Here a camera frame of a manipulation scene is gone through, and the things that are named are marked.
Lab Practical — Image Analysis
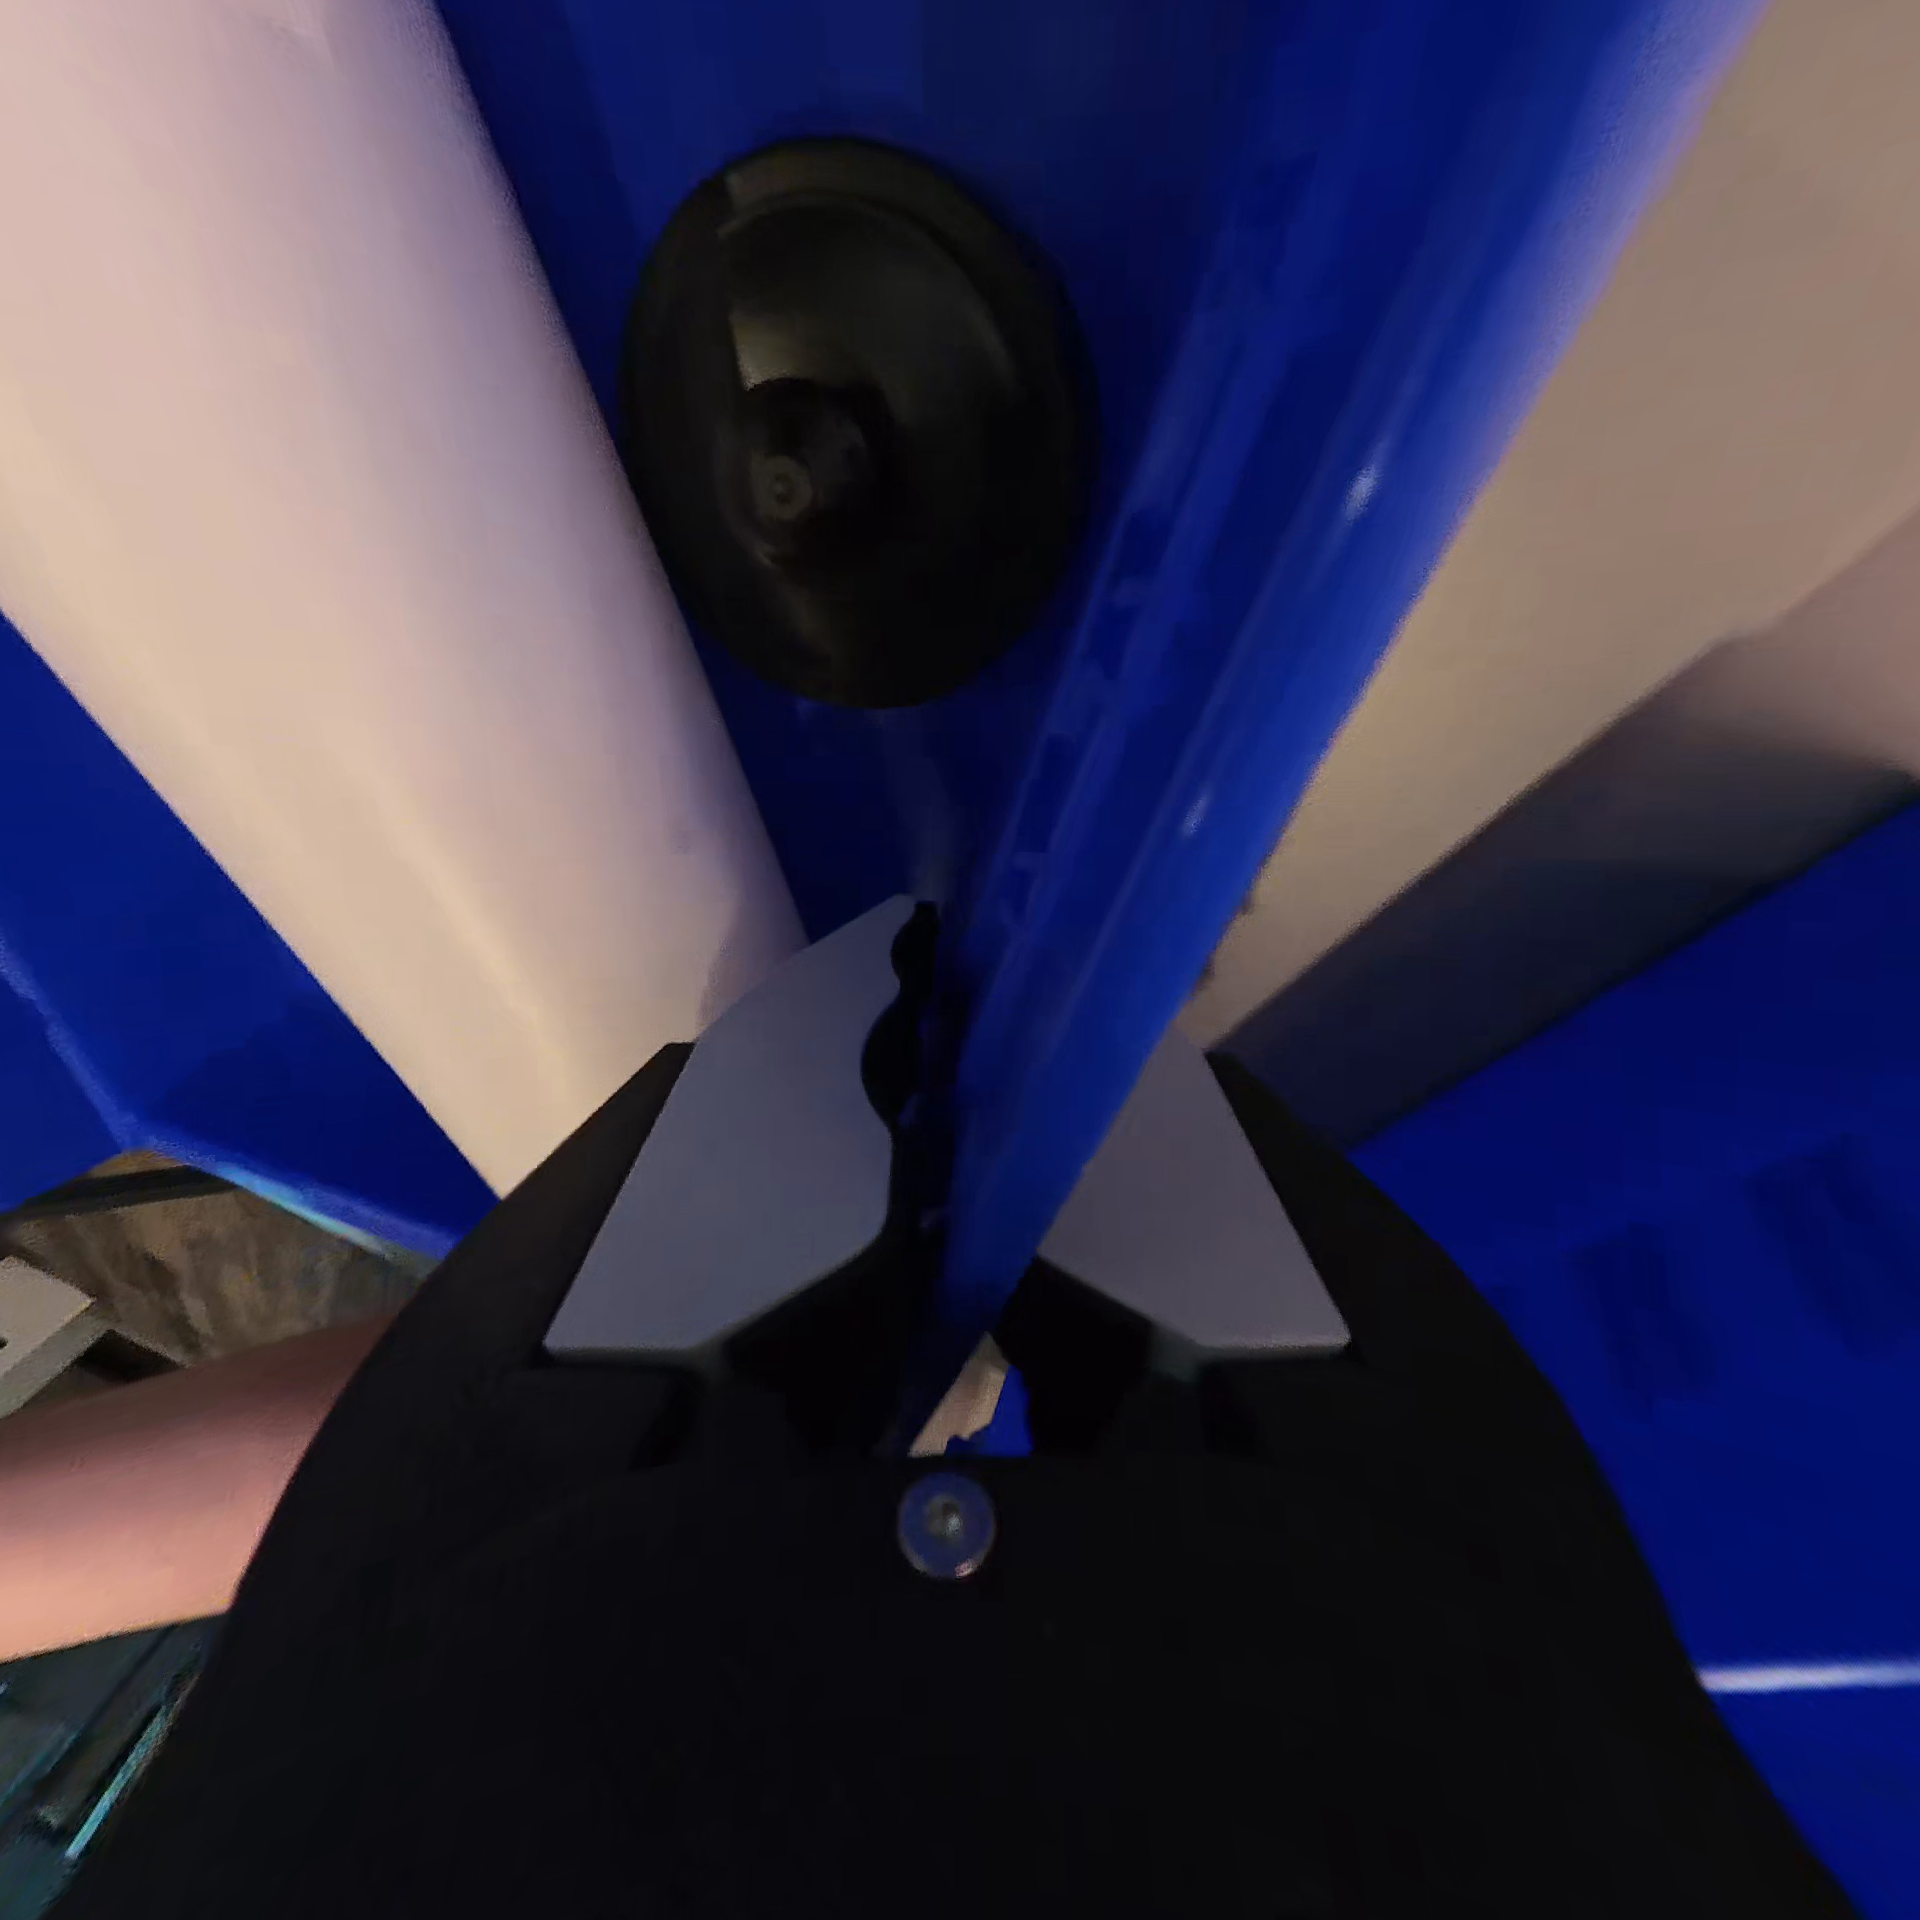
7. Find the blue plastic bin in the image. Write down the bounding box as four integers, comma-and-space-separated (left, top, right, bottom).
1341, 815, 1920, 1920
0, 0, 1772, 1448

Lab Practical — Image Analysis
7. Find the white plastic bottle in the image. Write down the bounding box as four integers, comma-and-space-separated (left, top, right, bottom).
0, 0, 812, 1202

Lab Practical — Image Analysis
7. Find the black bottle lid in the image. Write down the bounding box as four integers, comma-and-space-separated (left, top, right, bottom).
622, 136, 1096, 710

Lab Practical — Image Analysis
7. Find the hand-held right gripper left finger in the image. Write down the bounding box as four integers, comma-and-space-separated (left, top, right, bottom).
539, 895, 943, 1448

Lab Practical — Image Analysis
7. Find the person's left forearm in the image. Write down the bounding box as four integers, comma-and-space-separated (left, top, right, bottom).
0, 1316, 392, 1664

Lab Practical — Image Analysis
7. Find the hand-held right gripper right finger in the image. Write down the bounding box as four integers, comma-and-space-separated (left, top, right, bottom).
991, 1036, 1353, 1461

